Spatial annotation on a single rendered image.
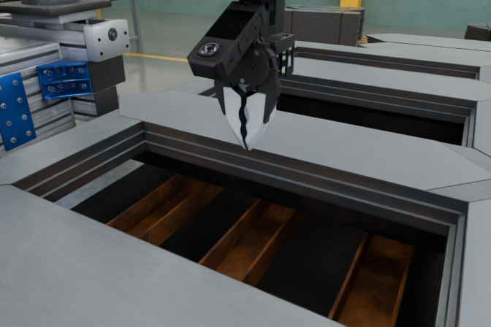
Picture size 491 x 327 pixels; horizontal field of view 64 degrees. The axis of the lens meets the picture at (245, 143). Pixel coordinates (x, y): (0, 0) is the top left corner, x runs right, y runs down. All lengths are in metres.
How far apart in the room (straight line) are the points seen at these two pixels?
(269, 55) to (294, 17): 4.69
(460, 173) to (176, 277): 0.44
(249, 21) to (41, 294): 0.35
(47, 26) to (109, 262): 0.86
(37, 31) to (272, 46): 0.86
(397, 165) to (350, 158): 0.07
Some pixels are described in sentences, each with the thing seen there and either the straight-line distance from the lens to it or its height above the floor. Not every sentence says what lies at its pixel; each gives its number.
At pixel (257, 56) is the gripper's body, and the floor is 1.05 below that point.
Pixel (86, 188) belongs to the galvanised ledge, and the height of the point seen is 0.68.
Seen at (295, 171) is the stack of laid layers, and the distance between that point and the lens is 0.63.
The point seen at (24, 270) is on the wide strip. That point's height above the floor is 0.87.
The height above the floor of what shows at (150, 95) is 0.87.
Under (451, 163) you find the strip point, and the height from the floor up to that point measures 0.87.
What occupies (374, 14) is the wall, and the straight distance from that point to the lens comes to 7.75.
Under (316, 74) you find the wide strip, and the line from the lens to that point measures 1.09.
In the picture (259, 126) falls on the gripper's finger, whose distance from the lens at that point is 0.51.
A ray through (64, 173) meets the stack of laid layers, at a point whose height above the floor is 0.85.
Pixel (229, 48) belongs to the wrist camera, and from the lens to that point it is 0.43.
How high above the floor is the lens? 1.16
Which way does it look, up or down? 26 degrees down
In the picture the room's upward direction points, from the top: straight up
